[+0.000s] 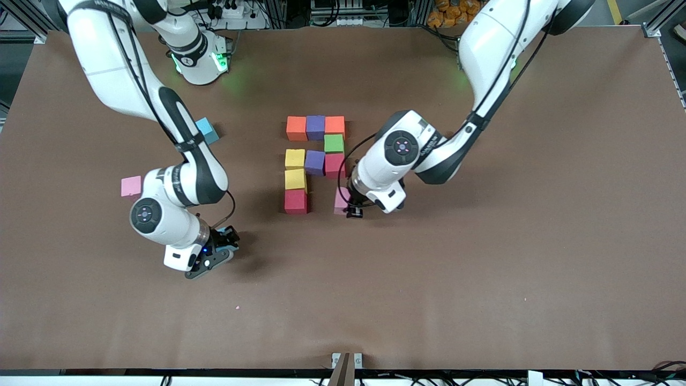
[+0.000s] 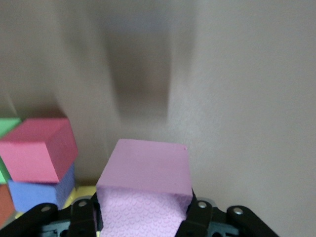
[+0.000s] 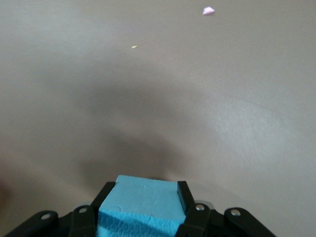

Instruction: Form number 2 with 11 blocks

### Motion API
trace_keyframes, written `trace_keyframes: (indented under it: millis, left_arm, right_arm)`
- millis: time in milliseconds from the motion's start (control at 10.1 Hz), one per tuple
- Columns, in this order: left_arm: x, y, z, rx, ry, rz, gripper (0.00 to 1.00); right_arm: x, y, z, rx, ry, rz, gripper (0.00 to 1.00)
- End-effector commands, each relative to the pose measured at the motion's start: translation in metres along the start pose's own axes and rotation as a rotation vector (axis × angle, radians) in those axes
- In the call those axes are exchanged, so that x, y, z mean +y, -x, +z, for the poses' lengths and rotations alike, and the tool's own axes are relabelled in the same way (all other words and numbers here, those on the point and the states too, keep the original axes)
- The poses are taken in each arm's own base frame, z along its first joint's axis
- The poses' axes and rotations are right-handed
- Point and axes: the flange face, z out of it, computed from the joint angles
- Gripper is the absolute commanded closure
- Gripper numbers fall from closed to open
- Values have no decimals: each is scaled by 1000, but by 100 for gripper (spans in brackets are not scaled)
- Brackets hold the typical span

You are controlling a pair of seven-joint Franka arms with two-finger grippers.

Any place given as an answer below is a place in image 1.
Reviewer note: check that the yellow foam block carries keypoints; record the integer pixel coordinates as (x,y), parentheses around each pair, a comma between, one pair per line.
(295,159)
(295,179)

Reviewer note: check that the small metal bracket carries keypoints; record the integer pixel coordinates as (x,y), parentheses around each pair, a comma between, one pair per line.
(335,359)

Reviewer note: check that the pink foam block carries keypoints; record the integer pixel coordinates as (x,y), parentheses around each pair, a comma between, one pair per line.
(340,201)
(130,187)

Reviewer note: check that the pile of orange snacks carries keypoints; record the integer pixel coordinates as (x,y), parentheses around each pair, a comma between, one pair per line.
(450,13)

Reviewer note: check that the green foam block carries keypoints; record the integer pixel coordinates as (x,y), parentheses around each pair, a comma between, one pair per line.
(334,143)

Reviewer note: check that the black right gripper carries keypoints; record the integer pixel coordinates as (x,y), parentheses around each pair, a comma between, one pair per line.
(222,238)

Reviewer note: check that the orange foam block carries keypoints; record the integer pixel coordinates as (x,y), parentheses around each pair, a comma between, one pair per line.
(296,128)
(335,126)

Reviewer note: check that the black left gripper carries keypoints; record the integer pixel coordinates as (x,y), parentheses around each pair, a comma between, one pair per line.
(354,202)

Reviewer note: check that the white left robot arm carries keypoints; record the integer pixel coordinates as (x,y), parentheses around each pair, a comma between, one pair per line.
(396,155)

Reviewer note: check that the red foam block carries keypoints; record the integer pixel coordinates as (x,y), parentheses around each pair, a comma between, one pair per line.
(295,202)
(333,166)

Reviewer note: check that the white power strip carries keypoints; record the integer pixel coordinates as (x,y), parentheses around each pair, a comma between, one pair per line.
(348,21)
(252,21)

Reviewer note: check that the aluminium frame profile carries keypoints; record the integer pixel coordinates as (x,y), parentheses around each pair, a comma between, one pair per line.
(651,31)
(40,38)

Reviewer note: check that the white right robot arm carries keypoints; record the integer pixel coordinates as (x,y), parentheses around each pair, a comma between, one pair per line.
(161,214)

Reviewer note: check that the brown upright pole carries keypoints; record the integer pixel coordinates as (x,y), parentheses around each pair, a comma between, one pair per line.
(343,372)

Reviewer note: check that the purple foam block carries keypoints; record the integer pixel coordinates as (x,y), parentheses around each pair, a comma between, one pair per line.
(315,128)
(315,162)

